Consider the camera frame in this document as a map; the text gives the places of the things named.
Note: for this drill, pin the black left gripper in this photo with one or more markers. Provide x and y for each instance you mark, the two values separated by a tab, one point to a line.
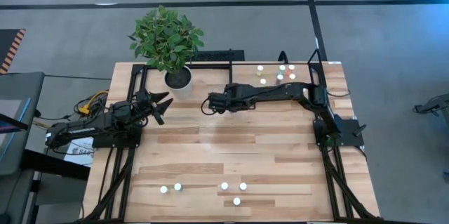
145	105

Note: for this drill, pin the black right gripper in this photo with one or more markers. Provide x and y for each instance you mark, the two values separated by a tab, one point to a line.
224	102

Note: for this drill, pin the blue bottle with red pills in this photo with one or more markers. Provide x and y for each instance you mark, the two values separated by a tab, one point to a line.
280	76

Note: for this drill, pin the teal medicine bottle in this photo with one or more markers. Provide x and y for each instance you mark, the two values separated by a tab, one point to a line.
282	67

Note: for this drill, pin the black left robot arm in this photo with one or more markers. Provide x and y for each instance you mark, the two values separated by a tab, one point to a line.
80	131

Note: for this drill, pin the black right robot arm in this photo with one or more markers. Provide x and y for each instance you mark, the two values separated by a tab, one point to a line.
280	92

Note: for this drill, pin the small orange medicine bottle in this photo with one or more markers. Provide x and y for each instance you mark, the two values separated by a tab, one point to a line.
292	76
291	66

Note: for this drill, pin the salmon pink medicine bottle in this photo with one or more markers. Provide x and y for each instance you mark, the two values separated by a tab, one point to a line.
243	186

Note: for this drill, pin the white-capped medicine bottle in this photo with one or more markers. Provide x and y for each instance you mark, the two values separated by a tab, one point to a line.
177	186
163	189

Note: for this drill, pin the large yellow medicine bottle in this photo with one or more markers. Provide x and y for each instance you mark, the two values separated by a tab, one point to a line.
236	201

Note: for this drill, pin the white plant pot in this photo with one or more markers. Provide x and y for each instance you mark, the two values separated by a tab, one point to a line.
186	90

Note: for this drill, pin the black perforated panel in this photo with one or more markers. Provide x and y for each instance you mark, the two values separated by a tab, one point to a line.
217	55

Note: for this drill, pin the green leafy plant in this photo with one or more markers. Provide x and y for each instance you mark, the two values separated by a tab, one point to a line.
165	38

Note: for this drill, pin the white paper sheet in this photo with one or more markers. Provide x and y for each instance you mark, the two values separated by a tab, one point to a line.
80	153

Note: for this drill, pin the gray cart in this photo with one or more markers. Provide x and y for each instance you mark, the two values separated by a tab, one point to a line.
21	83

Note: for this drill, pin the dark flat screen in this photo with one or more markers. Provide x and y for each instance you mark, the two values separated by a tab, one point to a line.
10	139

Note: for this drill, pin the wooden shelf with black frame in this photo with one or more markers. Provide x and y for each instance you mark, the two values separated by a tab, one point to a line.
245	74

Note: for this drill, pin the black aluminium table frame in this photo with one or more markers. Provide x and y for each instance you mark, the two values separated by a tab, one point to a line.
133	80

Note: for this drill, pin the black arched bracket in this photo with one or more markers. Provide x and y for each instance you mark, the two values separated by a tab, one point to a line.
283	52

